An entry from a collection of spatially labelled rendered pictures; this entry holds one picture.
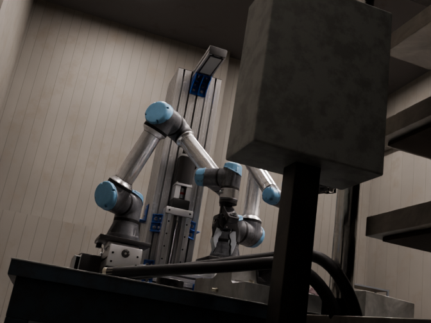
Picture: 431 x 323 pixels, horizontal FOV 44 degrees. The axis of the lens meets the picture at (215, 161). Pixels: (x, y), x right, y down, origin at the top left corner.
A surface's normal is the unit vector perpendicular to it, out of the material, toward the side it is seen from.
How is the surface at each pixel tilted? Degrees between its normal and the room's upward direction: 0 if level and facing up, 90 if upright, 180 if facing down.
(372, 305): 90
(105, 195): 97
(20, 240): 90
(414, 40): 180
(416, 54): 180
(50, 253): 90
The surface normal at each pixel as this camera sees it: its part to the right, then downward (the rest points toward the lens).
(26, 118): 0.31, -0.25
